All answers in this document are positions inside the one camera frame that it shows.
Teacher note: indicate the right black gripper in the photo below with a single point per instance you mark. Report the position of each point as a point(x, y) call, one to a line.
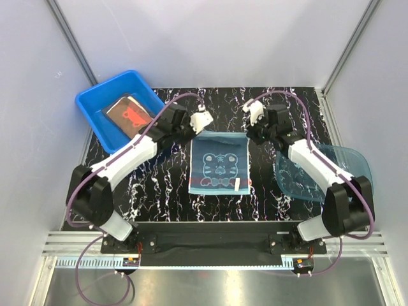
point(252, 133)

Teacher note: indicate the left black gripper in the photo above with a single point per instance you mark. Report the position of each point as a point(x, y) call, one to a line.
point(186, 121)

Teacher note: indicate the blue striped towel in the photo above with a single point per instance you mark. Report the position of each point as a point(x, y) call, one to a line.
point(219, 164)

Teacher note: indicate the brown towel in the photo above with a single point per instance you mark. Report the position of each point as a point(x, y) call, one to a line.
point(128, 115)

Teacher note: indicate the dark grey-blue towel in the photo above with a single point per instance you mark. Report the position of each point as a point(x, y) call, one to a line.
point(103, 112)

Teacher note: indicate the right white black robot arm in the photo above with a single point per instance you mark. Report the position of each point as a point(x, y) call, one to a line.
point(348, 202)

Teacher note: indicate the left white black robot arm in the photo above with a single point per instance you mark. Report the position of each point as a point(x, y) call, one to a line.
point(91, 188)

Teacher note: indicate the translucent teal plastic basket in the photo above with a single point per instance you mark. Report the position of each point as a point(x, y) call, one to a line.
point(296, 183)

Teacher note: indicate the blue plastic bin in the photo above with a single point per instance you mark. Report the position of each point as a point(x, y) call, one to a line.
point(94, 100)

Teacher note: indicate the right small connector board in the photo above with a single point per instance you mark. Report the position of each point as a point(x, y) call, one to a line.
point(303, 263)

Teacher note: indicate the small connector board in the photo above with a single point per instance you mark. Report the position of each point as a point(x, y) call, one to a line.
point(303, 263)
point(131, 262)

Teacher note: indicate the left small connector board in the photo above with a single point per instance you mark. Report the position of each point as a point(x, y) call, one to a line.
point(131, 262)

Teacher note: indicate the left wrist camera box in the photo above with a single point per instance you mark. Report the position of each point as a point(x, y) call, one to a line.
point(200, 120)

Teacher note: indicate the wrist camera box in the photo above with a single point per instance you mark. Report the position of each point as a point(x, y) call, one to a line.
point(200, 120)
point(254, 109)

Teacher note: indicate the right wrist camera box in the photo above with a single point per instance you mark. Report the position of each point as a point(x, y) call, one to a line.
point(254, 109)

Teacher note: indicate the right aluminium frame post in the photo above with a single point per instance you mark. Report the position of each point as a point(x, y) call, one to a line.
point(362, 24)

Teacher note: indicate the aluminium frame post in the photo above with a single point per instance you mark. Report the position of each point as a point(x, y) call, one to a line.
point(362, 24)
point(68, 34)

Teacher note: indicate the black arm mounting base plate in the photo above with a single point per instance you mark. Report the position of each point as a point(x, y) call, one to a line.
point(269, 236)

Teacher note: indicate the aluminium front rail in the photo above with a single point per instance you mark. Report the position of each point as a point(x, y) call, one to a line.
point(83, 250)

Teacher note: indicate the left aluminium frame post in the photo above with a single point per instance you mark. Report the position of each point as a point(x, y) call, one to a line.
point(68, 34)

